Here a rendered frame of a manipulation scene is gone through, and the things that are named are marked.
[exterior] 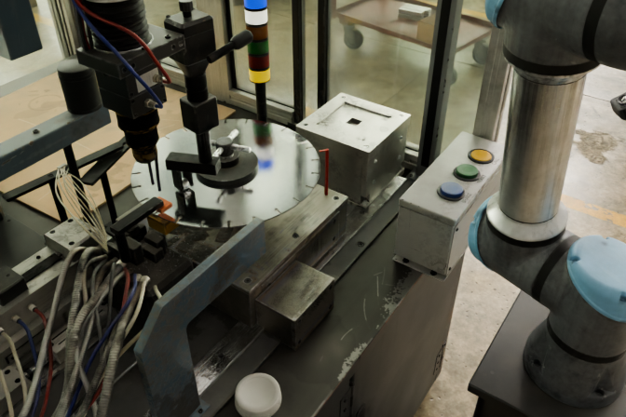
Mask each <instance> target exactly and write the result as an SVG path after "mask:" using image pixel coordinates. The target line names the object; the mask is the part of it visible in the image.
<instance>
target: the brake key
mask: <svg viewBox="0 0 626 417"><path fill-rule="evenodd" d="M440 192H441V193H442V194H443V195H444V196H447V197H451V198H457V197H461V196H462V195H463V187H462V186H461V185H460V184H458V183H456V182H445V183H443V184H442V186H441V191H440Z"/></svg>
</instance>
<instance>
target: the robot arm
mask: <svg viewBox="0 0 626 417"><path fill-rule="evenodd" d="M485 14H486V17H487V18H488V19H489V20H490V22H491V23H492V24H493V25H494V26H495V27H496V28H498V29H502V28H503V29H504V38H503V49H502V53H503V57H504V59H505V60H506V62H507V63H508V64H509V65H511V66H512V67H513V73H512V80H511V89H510V104H509V112H508V121H507V128H506V137H505V145H504V153H503V161H502V169H501V177H500V185H499V191H498V192H496V193H495V194H494V195H492V196H490V197H489V198H487V199H486V200H485V201H484V202H483V203H482V204H481V205H480V207H479V208H478V209H477V211H476V212H475V214H474V216H473V217H474V221H473V222H471V223H470V226H469V233H468V243H469V249H470V252H471V253H472V255H473V256H474V257H475V258H476V259H478V260H479V261H480V262H481V263H482V264H483V265H484V266H485V267H486V268H487V269H489V270H491V271H493V272H496V273H497V274H499V275H500V276H502V277H504V278H505V279H506V280H508V281H509V282H510V283H511V284H513V285H514V286H516V287H517V288H518V289H520V290H522V291H523V292H525V293H526V294H528V295H529V296H531V297H532V298H533V299H535V300H536V301H538V302H539V303H541V304H542V305H544V306H545V307H547V308H548V309H550V312H549V315H548V317H547V318H546V319H545V320H544V321H542V322H541V323H540V324H539V325H538V326H537V327H536V328H535V329H534V330H533V331H532V332H531V334H530V335H529V337H528V339H527V342H526V345H525V348H524V365H525V368H526V370H527V372H528V374H529V376H530V377H531V379H532V380H533V381H534V382H535V384H536V385H537V386H538V387H539V388H540V389H541V390H542V391H544V392H545V393H546V394H548V395H549V396H551V397H553V398H554V399H556V400H558V401H560V402H562V403H565V404H567V405H569V406H573V407H577V408H583V409H597V408H602V407H604V406H607V405H609V404H611V403H612V402H614V401H615V400H616V399H617V398H618V397H619V395H620V393H621V391H622V389H623V387H624V385H625V384H626V244H625V243H623V242H621V241H619V240H617V239H615V238H612V237H607V238H606V239H604V238H603V237H602V236H601V235H586V236H584V237H582V238H580V237H579V236H577V235H575V234H573V233H571V232H570V231H568V230H566V229H565V228H566V224H567V219H568V216H567V210H566V208H565V205H564V203H563V202H562V201H561V196H562V191H563V188H564V183H565V175H566V171H567V166H568V161H569V157H570V153H571V148H572V143H573V140H574V135H575V130H576V126H577V122H578V113H579V109H580V105H581V100H582V96H583V91H584V87H585V82H586V78H587V74H588V73H590V72H592V71H594V70H595V69H597V68H598V67H599V66H600V65H601V64H603V65H605V66H607V67H611V68H614V69H618V70H622V71H626V0H485Z"/></svg>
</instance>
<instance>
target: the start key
mask: <svg viewBox="0 0 626 417"><path fill-rule="evenodd" d="M456 174H457V175H458V176H459V177H461V178H464V179H474V178H476V177H477V176H478V169H477V168H476V167H474V166H473V165H470V164H461V165H459V166H458V167H457V168H456Z"/></svg>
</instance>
